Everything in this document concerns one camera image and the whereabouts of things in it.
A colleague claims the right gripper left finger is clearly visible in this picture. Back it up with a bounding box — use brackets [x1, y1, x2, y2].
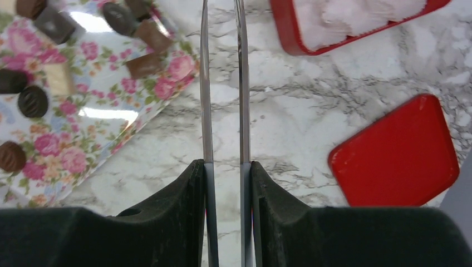
[1, 160, 205, 266]

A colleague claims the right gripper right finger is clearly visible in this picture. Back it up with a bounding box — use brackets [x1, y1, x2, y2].
[250, 161, 471, 266]

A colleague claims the brown block chocolate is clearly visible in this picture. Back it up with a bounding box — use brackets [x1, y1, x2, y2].
[125, 53, 166, 80]

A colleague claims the brown oval chocolate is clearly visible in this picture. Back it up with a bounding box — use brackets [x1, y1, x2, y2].
[1, 141, 27, 172]

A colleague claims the dark oval chocolate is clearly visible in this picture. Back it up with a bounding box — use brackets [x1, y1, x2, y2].
[17, 85, 49, 118]

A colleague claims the white square chocolate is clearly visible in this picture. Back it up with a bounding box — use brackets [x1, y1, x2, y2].
[43, 62, 76, 96]

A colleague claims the red chocolate box base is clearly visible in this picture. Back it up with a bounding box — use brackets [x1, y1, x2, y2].
[270, 0, 451, 56]

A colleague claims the dark round chocolate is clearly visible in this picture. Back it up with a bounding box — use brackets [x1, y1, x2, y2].
[1, 68, 28, 94]

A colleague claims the dark ridged chocolate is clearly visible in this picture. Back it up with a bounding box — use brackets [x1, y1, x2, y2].
[101, 2, 137, 37]

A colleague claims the red box lid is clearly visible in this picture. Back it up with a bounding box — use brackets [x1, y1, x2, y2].
[328, 93, 460, 206]

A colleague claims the floral rectangular tray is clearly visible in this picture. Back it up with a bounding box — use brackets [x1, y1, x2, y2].
[1, 1, 199, 208]

